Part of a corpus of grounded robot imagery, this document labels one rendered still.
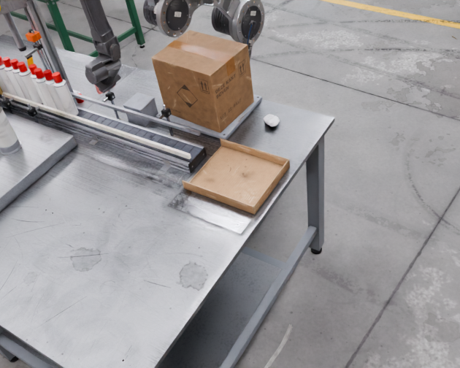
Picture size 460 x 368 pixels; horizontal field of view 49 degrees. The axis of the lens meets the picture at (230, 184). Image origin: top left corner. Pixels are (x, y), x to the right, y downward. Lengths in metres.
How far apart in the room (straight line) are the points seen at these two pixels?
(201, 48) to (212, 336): 1.16
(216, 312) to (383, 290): 0.81
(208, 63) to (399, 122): 1.78
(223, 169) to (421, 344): 1.17
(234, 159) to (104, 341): 0.82
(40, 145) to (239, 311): 1.08
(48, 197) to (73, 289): 0.47
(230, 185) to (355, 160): 1.44
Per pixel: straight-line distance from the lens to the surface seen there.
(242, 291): 2.27
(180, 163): 1.90
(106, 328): 1.57
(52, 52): 2.45
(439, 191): 3.00
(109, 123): 2.19
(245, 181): 1.83
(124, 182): 1.95
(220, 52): 2.00
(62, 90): 2.23
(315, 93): 3.68
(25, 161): 2.16
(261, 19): 2.77
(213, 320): 2.21
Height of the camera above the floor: 2.10
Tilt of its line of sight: 44 degrees down
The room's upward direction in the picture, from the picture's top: 10 degrees counter-clockwise
